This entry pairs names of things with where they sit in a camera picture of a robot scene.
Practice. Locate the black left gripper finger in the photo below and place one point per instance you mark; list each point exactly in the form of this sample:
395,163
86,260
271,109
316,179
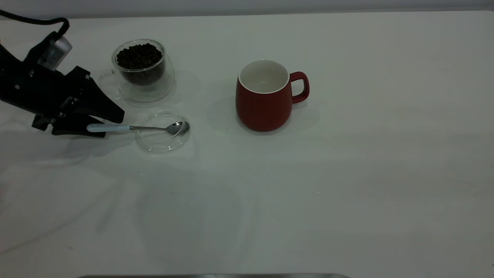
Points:
69,125
100,106

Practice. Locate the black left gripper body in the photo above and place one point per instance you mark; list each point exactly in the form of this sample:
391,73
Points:
34,88

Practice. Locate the red ceramic mug white inside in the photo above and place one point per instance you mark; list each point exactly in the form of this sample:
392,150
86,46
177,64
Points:
262,110

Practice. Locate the dark coffee beans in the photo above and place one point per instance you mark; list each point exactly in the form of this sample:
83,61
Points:
139,57

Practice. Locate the clear round glass lid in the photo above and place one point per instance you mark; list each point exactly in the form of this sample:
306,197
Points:
162,143

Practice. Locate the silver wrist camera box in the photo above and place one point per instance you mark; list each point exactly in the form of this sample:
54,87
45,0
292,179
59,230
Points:
54,52

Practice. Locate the clear double-wall glass cup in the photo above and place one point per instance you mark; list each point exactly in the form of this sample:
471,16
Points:
154,92

